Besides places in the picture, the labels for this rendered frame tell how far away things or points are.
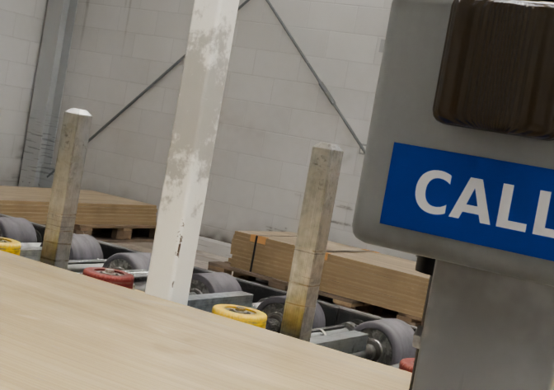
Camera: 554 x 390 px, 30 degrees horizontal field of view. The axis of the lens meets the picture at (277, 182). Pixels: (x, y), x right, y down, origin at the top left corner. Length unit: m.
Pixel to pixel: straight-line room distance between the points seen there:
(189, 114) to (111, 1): 8.47
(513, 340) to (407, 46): 0.08
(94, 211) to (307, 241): 7.00
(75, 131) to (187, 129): 0.36
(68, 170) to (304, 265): 0.49
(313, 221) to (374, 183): 1.28
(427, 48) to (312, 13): 8.43
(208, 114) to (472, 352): 1.26
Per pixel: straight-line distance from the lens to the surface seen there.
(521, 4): 0.24
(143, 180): 9.48
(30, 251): 2.22
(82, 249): 2.36
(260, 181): 8.75
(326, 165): 1.52
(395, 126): 0.25
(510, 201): 0.24
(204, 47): 1.51
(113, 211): 8.69
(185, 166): 1.50
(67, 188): 1.82
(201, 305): 1.84
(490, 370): 0.26
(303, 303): 1.54
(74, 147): 1.82
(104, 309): 1.39
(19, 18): 10.03
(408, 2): 0.26
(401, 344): 1.92
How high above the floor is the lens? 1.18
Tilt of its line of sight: 3 degrees down
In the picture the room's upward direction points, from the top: 10 degrees clockwise
